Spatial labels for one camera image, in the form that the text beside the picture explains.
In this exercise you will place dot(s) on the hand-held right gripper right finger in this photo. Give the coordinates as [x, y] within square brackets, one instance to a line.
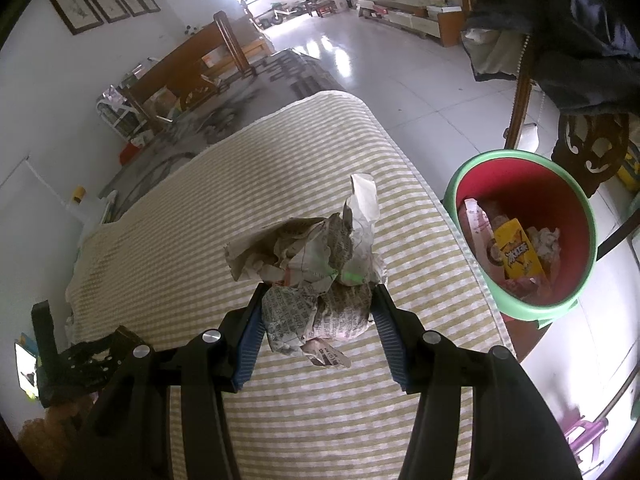
[390, 340]

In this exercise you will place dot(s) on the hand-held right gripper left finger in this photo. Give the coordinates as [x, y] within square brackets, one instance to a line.
[247, 355]

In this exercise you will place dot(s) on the newspaper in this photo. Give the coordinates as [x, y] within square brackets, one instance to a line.
[310, 260]

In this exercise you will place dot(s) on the long pink wrapper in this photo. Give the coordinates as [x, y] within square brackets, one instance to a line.
[480, 230]

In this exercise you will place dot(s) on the short pink wrapper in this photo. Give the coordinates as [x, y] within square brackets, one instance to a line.
[525, 287]

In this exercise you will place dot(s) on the yellow snack box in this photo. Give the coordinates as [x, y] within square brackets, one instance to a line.
[517, 250]

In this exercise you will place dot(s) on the white paper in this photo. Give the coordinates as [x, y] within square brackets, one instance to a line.
[545, 242]

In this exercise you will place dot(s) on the red bucket with green rim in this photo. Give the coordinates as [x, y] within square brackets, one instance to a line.
[550, 195]

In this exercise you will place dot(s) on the white floor box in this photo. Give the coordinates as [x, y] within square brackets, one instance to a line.
[109, 207]

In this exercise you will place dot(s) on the striped table cover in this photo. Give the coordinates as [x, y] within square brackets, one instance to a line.
[225, 185]

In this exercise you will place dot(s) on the purple plastic stool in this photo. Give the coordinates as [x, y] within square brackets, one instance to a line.
[587, 435]

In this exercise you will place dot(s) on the red floor container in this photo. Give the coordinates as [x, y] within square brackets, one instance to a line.
[131, 152]

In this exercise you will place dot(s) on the patterned grey rug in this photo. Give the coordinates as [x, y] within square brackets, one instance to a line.
[300, 75]

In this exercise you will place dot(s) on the carved wooden chair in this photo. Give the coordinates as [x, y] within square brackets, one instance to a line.
[592, 145]

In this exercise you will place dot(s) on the wooden sofa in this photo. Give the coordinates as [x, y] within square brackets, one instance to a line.
[200, 55]

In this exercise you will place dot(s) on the television cabinet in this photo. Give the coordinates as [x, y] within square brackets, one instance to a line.
[400, 10]

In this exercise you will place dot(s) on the children's balance bike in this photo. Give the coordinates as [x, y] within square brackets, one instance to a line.
[275, 14]

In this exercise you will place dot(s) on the dark blue jacket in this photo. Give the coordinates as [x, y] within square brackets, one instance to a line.
[575, 35]

